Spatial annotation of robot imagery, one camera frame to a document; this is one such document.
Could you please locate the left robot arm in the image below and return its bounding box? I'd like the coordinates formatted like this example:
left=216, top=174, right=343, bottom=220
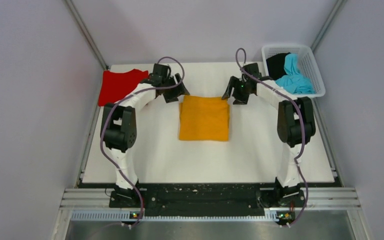
left=100, top=63, right=189, bottom=207

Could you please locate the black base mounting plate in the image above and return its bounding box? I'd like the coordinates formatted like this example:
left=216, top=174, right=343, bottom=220
left=110, top=183, right=306, bottom=209

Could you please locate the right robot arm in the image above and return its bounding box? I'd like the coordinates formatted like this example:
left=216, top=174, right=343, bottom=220
left=221, top=63, right=316, bottom=206

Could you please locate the light blue t-shirt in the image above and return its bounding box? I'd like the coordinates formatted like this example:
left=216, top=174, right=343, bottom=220
left=275, top=53, right=316, bottom=95

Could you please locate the yellow t-shirt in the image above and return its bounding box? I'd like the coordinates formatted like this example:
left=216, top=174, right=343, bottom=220
left=178, top=95, right=230, bottom=142

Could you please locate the black t-shirt in basket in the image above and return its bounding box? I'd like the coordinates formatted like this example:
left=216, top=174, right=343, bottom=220
left=266, top=52, right=290, bottom=80

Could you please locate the white plastic laundry basket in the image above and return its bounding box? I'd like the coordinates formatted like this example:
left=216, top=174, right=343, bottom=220
left=261, top=42, right=326, bottom=98

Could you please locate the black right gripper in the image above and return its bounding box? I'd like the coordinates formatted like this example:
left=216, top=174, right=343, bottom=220
left=222, top=76, right=253, bottom=105

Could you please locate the folded red t-shirt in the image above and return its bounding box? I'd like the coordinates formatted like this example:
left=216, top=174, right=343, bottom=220
left=97, top=69, right=149, bottom=107

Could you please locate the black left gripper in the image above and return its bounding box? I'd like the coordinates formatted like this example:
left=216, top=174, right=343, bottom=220
left=161, top=72, right=189, bottom=103

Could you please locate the aluminium front rail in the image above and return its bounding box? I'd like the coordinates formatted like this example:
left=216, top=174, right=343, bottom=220
left=59, top=187, right=362, bottom=222

